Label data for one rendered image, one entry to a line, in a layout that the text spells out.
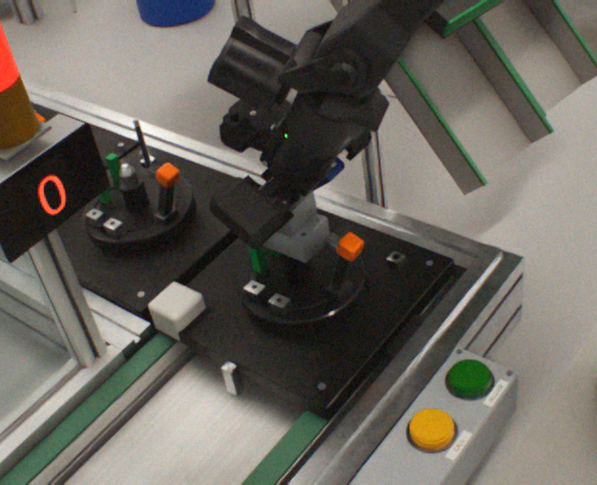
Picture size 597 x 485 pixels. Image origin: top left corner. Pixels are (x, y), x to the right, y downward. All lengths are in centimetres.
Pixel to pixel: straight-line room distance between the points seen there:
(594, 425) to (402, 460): 24
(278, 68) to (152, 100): 83
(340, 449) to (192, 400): 20
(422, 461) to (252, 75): 37
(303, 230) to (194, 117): 64
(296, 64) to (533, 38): 54
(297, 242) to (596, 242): 45
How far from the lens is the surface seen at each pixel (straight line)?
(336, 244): 87
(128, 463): 93
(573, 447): 96
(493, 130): 109
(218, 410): 94
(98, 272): 106
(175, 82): 160
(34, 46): 188
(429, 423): 83
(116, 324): 101
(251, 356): 91
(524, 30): 120
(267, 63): 75
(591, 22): 348
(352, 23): 69
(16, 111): 75
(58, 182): 79
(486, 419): 85
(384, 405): 87
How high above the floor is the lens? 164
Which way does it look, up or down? 41 degrees down
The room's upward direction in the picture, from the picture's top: 10 degrees counter-clockwise
